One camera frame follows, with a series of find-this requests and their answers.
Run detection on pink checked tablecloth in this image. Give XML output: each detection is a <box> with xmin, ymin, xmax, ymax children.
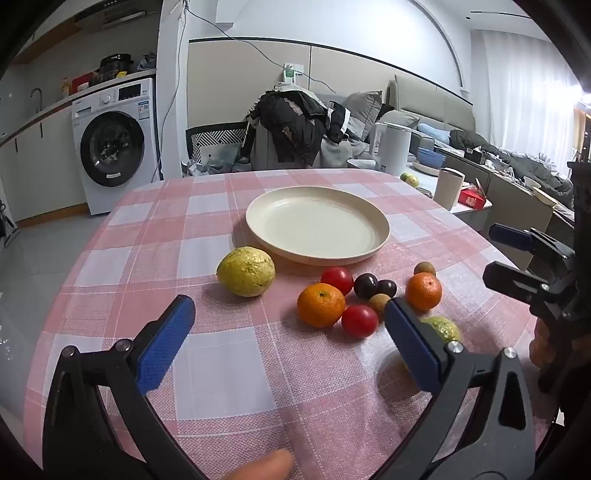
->
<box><xmin>23</xmin><ymin>168</ymin><xmax>573</xmax><ymax>480</ymax></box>

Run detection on cream round plate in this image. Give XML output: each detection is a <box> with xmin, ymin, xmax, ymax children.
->
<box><xmin>246</xmin><ymin>186</ymin><xmax>391</xmax><ymax>266</ymax></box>

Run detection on white kitchen cabinet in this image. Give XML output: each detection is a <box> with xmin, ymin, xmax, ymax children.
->
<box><xmin>0</xmin><ymin>95</ymin><xmax>90</xmax><ymax>227</ymax></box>

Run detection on hanging cable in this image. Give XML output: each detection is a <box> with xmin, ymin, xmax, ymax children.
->
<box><xmin>157</xmin><ymin>0</ymin><xmax>342</xmax><ymax>181</ymax></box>

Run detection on dark blanket on sofa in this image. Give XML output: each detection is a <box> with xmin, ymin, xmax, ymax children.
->
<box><xmin>450</xmin><ymin>129</ymin><xmax>573</xmax><ymax>206</ymax></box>

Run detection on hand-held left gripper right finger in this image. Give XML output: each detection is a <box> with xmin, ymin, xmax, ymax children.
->
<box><xmin>384</xmin><ymin>298</ymin><xmax>539</xmax><ymax>480</ymax></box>

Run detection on person's right hand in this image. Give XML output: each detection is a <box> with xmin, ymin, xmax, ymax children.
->
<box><xmin>529</xmin><ymin>318</ymin><xmax>556</xmax><ymax>368</ymax></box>

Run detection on red tissue box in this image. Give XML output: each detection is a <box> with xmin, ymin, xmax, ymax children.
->
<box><xmin>457</xmin><ymin>182</ymin><xmax>487</xmax><ymax>208</ymax></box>

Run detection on beige cup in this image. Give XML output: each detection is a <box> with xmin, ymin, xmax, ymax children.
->
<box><xmin>433</xmin><ymin>167</ymin><xmax>465</xmax><ymax>210</ymax></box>

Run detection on white washing machine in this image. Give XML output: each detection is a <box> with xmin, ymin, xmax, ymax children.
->
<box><xmin>71</xmin><ymin>78</ymin><xmax>160</xmax><ymax>216</ymax></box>

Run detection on bags on floor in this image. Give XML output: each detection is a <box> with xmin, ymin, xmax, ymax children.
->
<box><xmin>182</xmin><ymin>154</ymin><xmax>252</xmax><ymax>178</ymax></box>

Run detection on white curtain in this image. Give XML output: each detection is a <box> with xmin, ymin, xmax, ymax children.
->
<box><xmin>480</xmin><ymin>23</ymin><xmax>583</xmax><ymax>167</ymax></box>

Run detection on wrinkled yellow guava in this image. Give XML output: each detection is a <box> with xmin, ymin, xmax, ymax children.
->
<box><xmin>216</xmin><ymin>247</ymin><xmax>276</xmax><ymax>298</ymax></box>

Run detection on grey sofa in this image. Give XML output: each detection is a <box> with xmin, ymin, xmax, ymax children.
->
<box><xmin>385</xmin><ymin>74</ymin><xmax>575</xmax><ymax>259</ymax></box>

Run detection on black cooking pot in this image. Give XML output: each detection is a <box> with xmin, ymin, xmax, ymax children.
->
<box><xmin>99</xmin><ymin>53</ymin><xmax>134</xmax><ymax>81</ymax></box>

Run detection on white side table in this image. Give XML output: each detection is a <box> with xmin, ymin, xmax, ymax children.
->
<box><xmin>346</xmin><ymin>157</ymin><xmax>490</xmax><ymax>217</ymax></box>

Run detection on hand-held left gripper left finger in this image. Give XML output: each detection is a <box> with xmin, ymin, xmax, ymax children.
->
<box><xmin>42</xmin><ymin>295</ymin><xmax>204</xmax><ymax>480</ymax></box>

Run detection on range hood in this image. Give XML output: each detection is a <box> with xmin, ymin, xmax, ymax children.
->
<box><xmin>74</xmin><ymin>0</ymin><xmax>162</xmax><ymax>21</ymax></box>

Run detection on orange tangerine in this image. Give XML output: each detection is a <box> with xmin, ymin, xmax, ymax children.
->
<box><xmin>406</xmin><ymin>272</ymin><xmax>443</xmax><ymax>311</ymax></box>
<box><xmin>297</xmin><ymin>283</ymin><xmax>346</xmax><ymax>328</ymax></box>

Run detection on person's left hand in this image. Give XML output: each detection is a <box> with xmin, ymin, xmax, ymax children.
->
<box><xmin>217</xmin><ymin>449</ymin><xmax>295</xmax><ymax>480</ymax></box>

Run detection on red tomato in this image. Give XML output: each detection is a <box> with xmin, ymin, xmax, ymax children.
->
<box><xmin>341</xmin><ymin>305</ymin><xmax>380</xmax><ymax>338</ymax></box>
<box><xmin>320</xmin><ymin>266</ymin><xmax>355</xmax><ymax>296</ymax></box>

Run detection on floor mop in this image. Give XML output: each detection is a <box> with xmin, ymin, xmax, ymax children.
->
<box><xmin>0</xmin><ymin>203</ymin><xmax>21</xmax><ymax>247</ymax></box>

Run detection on yellow-green guava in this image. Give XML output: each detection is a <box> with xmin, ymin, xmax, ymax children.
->
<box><xmin>419</xmin><ymin>315</ymin><xmax>462</xmax><ymax>344</ymax></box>

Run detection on pile of dark clothes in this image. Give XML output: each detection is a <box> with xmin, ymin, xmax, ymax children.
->
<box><xmin>247</xmin><ymin>90</ymin><xmax>352</xmax><ymax>167</ymax></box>

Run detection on white electric kettle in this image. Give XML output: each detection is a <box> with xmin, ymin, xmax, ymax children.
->
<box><xmin>368</xmin><ymin>122</ymin><xmax>411</xmax><ymax>178</ymax></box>

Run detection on blue bowls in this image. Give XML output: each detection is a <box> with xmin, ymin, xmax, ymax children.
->
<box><xmin>418</xmin><ymin>148</ymin><xmax>446</xmax><ymax>169</ymax></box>

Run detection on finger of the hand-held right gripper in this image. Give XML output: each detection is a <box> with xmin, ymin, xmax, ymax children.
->
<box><xmin>489</xmin><ymin>224</ymin><xmax>574</xmax><ymax>273</ymax></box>
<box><xmin>482</xmin><ymin>261</ymin><xmax>550</xmax><ymax>305</ymax></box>

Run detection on upper kitchen cabinet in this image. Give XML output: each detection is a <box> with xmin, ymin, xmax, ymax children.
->
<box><xmin>14</xmin><ymin>0</ymin><xmax>162</xmax><ymax>65</ymax></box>

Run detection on grey pillow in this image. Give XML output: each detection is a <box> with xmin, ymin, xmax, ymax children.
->
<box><xmin>344</xmin><ymin>90</ymin><xmax>384</xmax><ymax>139</ymax></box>

